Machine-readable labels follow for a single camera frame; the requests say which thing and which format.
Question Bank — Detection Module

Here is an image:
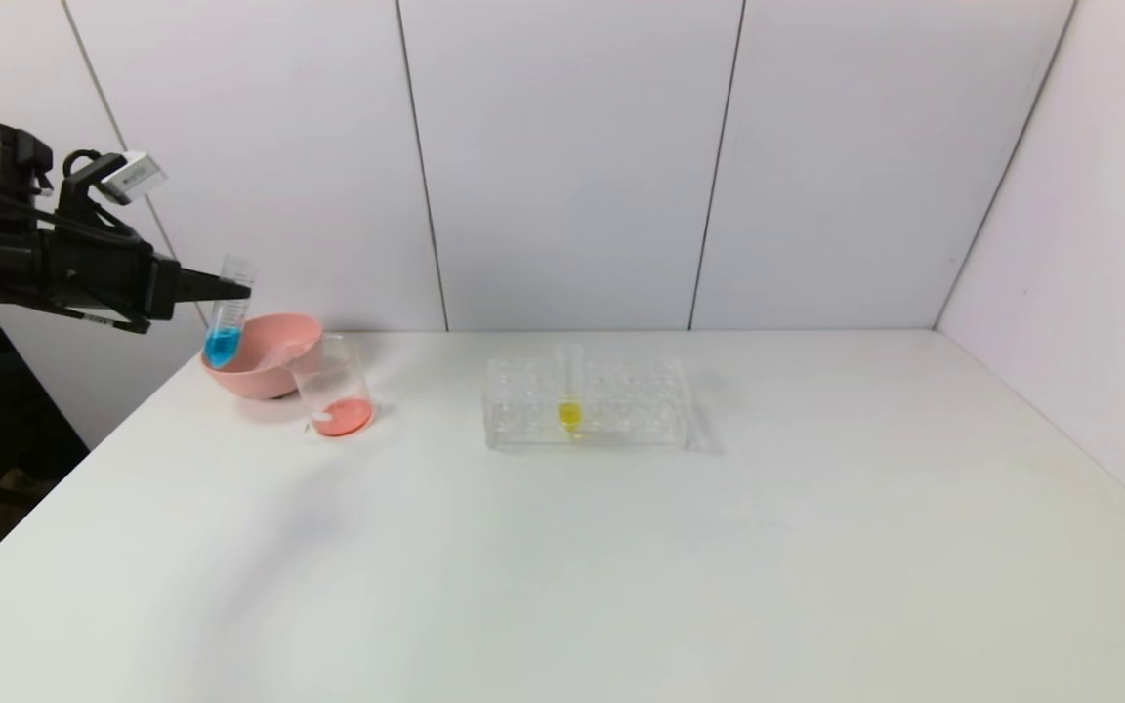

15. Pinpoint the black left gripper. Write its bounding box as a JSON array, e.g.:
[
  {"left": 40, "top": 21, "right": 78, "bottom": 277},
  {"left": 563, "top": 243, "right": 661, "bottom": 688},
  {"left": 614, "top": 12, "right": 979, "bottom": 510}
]
[{"left": 41, "top": 228, "right": 252, "bottom": 335}]

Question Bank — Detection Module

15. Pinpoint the test tube with blue pigment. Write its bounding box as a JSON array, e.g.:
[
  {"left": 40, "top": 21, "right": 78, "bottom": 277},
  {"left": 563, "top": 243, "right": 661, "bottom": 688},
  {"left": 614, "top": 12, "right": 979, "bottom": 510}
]
[{"left": 203, "top": 255, "right": 259, "bottom": 370}]

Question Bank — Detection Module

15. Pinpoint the test tube with yellow pigment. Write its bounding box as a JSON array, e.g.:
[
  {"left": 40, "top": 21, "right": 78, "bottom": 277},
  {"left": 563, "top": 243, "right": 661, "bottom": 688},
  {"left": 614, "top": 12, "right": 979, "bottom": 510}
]
[{"left": 557, "top": 342, "right": 585, "bottom": 434}]

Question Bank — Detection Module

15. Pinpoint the clear acrylic test tube rack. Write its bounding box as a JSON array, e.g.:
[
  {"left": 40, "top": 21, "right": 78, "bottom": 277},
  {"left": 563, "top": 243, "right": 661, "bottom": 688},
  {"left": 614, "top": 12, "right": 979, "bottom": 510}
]
[{"left": 482, "top": 353, "right": 692, "bottom": 452}]

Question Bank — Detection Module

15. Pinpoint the pink bowl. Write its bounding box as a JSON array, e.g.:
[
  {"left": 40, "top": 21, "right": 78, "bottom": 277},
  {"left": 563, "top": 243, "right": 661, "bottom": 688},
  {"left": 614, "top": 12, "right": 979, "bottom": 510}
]
[{"left": 201, "top": 313, "right": 325, "bottom": 401}]

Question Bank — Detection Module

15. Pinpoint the clear glass beaker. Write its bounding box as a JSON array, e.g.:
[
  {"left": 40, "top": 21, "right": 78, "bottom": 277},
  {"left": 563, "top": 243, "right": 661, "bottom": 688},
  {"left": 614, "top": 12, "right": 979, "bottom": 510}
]
[{"left": 289, "top": 335, "right": 376, "bottom": 440}]

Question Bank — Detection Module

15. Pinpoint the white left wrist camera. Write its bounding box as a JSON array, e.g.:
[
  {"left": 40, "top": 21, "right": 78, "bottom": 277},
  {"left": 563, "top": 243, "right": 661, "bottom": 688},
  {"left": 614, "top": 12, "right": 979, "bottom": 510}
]
[{"left": 97, "top": 150, "right": 169, "bottom": 205}]

